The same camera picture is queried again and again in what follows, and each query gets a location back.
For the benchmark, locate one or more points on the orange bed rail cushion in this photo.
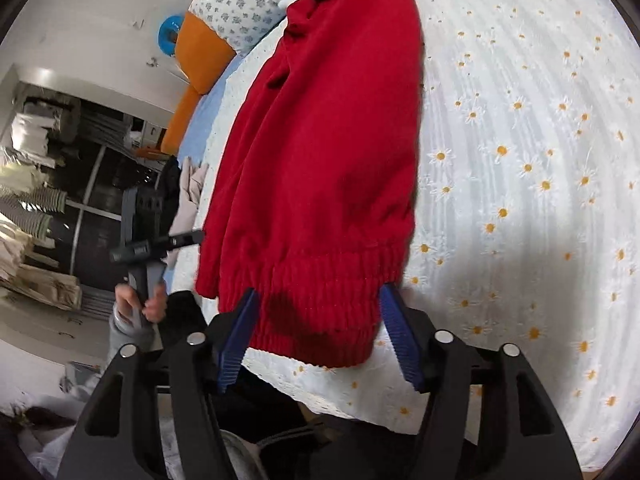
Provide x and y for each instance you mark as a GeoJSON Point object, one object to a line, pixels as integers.
{"type": "Point", "coordinates": [180, 120]}

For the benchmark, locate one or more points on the person's left hand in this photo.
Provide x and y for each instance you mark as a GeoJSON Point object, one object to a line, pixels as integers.
{"type": "Point", "coordinates": [157, 307]}

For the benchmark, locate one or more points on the white wardrobe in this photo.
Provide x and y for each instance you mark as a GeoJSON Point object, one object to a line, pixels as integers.
{"type": "Point", "coordinates": [50, 325]}

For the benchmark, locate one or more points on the orange chair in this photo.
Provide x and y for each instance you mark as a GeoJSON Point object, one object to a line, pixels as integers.
{"type": "Point", "coordinates": [150, 151]}

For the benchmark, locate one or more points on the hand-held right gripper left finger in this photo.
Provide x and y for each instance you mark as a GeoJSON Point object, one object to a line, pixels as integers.
{"type": "Point", "coordinates": [240, 340]}

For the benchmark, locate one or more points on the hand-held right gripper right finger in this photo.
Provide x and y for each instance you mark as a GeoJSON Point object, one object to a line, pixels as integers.
{"type": "Point", "coordinates": [400, 340]}

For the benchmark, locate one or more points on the light blue bed sheet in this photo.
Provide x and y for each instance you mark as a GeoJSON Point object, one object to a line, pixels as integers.
{"type": "Point", "coordinates": [200, 125]}

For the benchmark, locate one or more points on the red knit sweater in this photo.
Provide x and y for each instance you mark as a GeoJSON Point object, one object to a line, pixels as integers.
{"type": "Point", "coordinates": [325, 160]}

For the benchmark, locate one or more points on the beige cloth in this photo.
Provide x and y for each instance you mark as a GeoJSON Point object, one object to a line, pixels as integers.
{"type": "Point", "coordinates": [190, 200]}

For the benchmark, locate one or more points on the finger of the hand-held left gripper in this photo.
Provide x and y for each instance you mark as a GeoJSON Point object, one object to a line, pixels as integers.
{"type": "Point", "coordinates": [187, 239]}

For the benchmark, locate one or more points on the white daisy blanket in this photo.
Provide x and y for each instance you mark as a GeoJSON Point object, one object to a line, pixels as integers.
{"type": "Point", "coordinates": [525, 210]}

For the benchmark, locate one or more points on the row of hanging clothes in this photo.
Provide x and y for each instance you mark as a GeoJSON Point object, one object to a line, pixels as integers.
{"type": "Point", "coordinates": [35, 260]}

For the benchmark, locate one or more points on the floral white pillow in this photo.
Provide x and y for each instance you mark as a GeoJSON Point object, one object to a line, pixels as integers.
{"type": "Point", "coordinates": [235, 10]}

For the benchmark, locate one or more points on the black bag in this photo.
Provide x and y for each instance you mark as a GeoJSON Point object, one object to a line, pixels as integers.
{"type": "Point", "coordinates": [172, 185]}

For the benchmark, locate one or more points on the large dark window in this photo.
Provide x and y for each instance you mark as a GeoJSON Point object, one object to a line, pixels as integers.
{"type": "Point", "coordinates": [100, 180]}

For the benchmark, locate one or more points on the white desk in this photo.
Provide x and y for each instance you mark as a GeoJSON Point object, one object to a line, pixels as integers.
{"type": "Point", "coordinates": [145, 132]}

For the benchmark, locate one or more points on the wall hook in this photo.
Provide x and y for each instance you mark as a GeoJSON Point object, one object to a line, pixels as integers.
{"type": "Point", "coordinates": [152, 62]}

